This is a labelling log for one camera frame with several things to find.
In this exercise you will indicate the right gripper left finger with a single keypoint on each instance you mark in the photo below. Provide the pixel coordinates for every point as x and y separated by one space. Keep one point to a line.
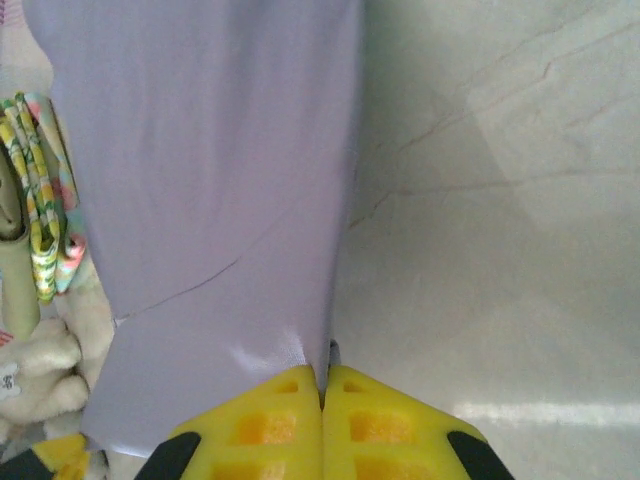
265 430

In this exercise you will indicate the white teddy bear plush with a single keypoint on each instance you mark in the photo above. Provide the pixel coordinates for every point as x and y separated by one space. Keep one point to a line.
45 380

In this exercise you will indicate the lemon print skirt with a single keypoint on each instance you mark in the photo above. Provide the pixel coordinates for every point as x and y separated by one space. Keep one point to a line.
37 210

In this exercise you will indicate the plain lavender skirt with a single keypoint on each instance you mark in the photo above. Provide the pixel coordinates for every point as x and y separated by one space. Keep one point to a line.
200 150

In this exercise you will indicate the olive khaki skirt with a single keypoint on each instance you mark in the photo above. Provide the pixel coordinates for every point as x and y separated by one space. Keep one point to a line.
17 290

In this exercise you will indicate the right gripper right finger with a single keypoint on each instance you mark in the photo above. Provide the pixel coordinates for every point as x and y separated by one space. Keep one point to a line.
385 435

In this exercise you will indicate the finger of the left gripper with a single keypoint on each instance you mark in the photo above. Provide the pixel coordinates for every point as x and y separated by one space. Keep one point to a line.
55 457

